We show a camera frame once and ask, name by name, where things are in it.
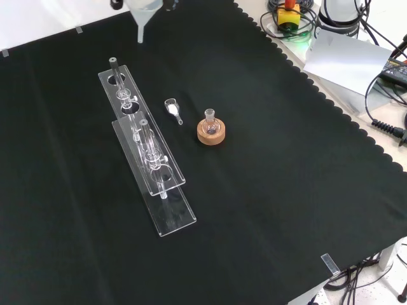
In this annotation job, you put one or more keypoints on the glass weighing funnel with powder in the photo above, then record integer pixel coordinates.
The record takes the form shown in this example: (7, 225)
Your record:
(172, 109)

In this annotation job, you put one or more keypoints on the yellow stop button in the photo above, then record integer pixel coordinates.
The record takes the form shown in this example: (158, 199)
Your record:
(287, 17)

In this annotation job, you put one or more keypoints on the black cloth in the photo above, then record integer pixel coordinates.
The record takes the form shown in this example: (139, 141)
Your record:
(270, 165)

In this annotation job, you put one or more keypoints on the grey tape piece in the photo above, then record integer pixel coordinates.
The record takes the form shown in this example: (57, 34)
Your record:
(79, 30)
(4, 52)

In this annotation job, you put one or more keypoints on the black power adapter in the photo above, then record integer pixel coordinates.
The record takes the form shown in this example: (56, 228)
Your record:
(395, 71)

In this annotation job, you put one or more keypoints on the clear acrylic funnel stand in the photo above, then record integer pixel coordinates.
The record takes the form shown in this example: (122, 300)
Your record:
(171, 219)

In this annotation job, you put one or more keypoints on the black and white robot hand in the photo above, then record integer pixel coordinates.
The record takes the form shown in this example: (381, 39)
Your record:
(116, 4)

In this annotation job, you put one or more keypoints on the clear plastic funnel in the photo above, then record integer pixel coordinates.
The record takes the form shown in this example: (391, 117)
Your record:
(141, 16)

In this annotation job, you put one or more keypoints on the pale board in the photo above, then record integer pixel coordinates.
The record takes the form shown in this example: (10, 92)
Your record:
(346, 60)

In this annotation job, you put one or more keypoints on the glass round-bottom flask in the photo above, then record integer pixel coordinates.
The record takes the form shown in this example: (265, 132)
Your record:
(211, 126)

